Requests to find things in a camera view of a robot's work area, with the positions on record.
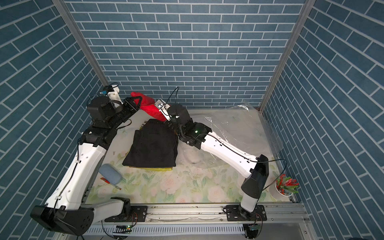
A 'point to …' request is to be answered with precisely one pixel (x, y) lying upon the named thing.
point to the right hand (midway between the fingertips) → (175, 107)
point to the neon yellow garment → (155, 168)
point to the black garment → (155, 145)
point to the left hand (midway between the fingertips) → (146, 97)
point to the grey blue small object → (110, 173)
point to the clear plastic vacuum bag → (242, 124)
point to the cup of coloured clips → (286, 186)
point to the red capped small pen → (108, 182)
